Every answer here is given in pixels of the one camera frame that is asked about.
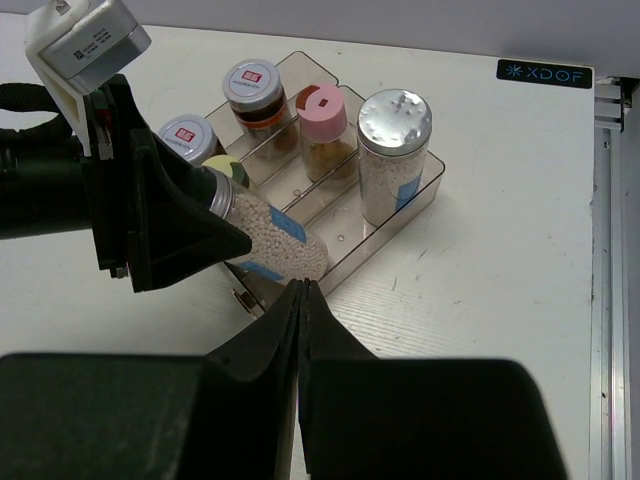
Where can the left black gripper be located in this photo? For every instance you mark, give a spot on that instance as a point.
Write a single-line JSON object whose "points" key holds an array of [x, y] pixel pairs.
{"points": [[151, 213]]}

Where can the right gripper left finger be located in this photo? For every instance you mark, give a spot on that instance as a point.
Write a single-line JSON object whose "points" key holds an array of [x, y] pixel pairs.
{"points": [[227, 414]]}

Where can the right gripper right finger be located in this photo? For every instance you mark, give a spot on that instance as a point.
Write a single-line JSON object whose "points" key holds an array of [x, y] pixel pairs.
{"points": [[363, 417]]}

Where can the yellow lid spice bottle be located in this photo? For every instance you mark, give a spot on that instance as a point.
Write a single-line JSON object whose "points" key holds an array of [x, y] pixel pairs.
{"points": [[232, 168]]}

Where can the orange label sauce jar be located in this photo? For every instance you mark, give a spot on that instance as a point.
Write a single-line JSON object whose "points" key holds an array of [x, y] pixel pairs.
{"points": [[191, 137]]}

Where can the silver lid blue label bottle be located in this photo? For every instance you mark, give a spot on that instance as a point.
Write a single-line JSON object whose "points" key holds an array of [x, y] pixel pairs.
{"points": [[281, 248]]}

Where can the dark brown sauce jar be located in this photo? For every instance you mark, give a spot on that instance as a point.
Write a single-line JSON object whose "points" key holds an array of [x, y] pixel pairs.
{"points": [[254, 91]]}

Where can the pink lid spice bottle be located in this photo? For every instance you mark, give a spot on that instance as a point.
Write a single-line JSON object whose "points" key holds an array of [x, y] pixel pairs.
{"points": [[327, 139]]}

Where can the silver lid white bottle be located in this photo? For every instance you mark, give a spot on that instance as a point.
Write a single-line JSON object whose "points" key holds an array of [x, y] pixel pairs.
{"points": [[394, 127]]}

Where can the middle clear organizer bin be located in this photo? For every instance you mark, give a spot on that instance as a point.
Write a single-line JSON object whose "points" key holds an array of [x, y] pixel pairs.
{"points": [[261, 171]]}

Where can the clear organizer bin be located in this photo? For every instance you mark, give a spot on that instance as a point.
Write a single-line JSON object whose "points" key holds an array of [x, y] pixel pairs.
{"points": [[261, 171], [333, 213], [297, 72]]}

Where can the right clear organizer bin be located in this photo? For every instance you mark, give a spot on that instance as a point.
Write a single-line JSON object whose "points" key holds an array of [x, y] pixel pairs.
{"points": [[333, 213]]}

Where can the left clear organizer bin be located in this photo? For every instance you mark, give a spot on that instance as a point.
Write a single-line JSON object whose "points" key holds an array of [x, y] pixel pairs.
{"points": [[297, 72]]}

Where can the right blue table sticker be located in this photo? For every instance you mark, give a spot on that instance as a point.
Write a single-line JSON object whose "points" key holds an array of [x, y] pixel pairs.
{"points": [[545, 74]]}

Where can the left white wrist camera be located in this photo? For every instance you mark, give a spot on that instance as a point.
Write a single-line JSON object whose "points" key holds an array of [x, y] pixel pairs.
{"points": [[76, 46]]}

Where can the aluminium table frame rail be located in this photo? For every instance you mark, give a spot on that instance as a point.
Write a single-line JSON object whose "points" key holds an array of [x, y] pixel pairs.
{"points": [[616, 100]]}

